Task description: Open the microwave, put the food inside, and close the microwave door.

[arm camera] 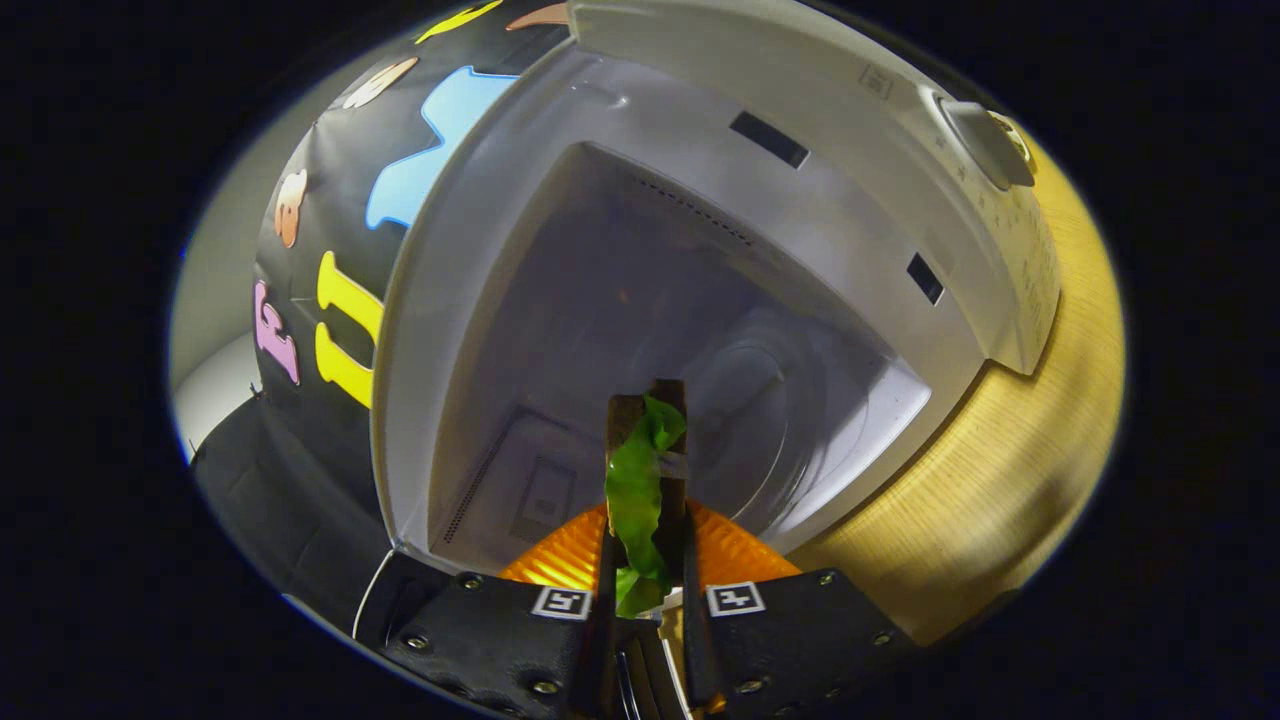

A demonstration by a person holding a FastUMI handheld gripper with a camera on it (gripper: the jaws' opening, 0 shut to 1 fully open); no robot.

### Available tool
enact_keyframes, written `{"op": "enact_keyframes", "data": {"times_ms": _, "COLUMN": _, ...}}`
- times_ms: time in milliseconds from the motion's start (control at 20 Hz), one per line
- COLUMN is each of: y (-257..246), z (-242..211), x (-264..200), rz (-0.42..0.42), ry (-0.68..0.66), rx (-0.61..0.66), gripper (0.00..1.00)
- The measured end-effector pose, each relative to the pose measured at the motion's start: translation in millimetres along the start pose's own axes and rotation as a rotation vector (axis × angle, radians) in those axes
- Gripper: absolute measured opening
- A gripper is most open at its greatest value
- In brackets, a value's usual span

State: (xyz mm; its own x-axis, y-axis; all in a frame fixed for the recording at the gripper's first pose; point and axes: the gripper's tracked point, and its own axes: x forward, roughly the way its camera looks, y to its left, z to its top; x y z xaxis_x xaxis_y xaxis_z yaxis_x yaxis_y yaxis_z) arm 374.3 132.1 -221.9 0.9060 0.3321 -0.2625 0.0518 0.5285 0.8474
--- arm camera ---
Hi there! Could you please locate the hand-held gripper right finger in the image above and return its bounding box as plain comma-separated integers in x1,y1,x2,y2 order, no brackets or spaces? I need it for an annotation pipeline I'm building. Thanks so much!
680,500,916,716

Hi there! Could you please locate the glass turntable plate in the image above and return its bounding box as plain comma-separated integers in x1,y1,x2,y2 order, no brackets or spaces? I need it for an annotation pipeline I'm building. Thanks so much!
690,310,901,531

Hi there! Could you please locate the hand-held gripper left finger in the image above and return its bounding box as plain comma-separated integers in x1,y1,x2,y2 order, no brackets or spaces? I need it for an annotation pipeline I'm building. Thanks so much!
355,500,616,719

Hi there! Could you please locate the brown bread lettuce sandwich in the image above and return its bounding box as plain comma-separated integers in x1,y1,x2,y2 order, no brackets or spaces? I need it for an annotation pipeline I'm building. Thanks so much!
603,378,691,619

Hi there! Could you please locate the white microwave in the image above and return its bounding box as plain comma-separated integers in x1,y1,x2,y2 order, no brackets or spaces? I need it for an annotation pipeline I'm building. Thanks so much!
370,0,1063,581

